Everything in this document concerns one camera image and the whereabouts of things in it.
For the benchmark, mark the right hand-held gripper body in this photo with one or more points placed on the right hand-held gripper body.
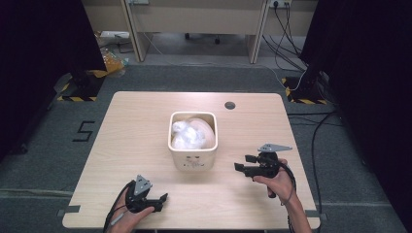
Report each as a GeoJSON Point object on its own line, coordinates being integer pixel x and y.
{"type": "Point", "coordinates": [267, 163]}

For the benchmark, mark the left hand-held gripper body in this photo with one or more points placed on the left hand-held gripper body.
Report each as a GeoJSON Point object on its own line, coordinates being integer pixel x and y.
{"type": "Point", "coordinates": [139, 197]}

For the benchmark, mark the white paper bowl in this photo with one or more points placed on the white paper bowl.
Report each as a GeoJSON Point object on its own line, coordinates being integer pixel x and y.
{"type": "Point", "coordinates": [209, 132]}

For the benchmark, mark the cream square bin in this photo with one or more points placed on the cream square bin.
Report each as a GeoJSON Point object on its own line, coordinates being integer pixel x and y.
{"type": "Point", "coordinates": [194, 161]}

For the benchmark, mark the clear plastic bag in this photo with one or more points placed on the clear plastic bag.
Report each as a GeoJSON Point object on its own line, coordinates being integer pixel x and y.
{"type": "Point", "coordinates": [187, 136]}

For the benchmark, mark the person's right hand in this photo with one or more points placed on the person's right hand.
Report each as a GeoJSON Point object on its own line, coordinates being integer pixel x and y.
{"type": "Point", "coordinates": [281, 186]}

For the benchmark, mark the person's left hand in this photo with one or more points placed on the person's left hand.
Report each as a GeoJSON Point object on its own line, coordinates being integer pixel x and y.
{"type": "Point", "coordinates": [124, 221]}

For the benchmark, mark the grey table grommet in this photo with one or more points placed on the grey table grommet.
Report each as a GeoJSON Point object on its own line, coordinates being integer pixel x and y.
{"type": "Point", "coordinates": [230, 105]}

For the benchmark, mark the grey tape strip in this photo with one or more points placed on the grey tape strip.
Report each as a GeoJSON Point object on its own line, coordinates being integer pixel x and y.
{"type": "Point", "coordinates": [317, 215]}
{"type": "Point", "coordinates": [69, 209]}

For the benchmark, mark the black stand base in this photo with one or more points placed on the black stand base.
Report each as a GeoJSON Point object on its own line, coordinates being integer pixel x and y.
{"type": "Point", "coordinates": [306, 90]}
{"type": "Point", "coordinates": [85, 85]}

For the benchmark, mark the black tape floor mark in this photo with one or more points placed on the black tape floor mark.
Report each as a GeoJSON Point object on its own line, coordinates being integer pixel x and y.
{"type": "Point", "coordinates": [85, 131]}

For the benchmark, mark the office chair wheel base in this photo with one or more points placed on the office chair wheel base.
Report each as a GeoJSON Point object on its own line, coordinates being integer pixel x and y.
{"type": "Point", "coordinates": [217, 40]}

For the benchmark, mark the black curtain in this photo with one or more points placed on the black curtain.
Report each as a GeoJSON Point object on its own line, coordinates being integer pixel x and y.
{"type": "Point", "coordinates": [39, 64]}
{"type": "Point", "coordinates": [372, 81]}

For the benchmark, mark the yellow plastic bag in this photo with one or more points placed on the yellow plastic bag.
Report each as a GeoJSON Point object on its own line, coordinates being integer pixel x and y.
{"type": "Point", "coordinates": [111, 63]}

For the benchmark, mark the beige office desk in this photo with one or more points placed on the beige office desk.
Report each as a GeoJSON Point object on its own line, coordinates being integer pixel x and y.
{"type": "Point", "coordinates": [194, 17]}

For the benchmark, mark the white power strip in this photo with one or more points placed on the white power strip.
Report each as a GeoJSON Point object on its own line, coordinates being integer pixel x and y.
{"type": "Point", "coordinates": [113, 34]}

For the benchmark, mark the white wall socket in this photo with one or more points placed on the white wall socket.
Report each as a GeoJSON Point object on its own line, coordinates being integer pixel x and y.
{"type": "Point", "coordinates": [280, 3]}

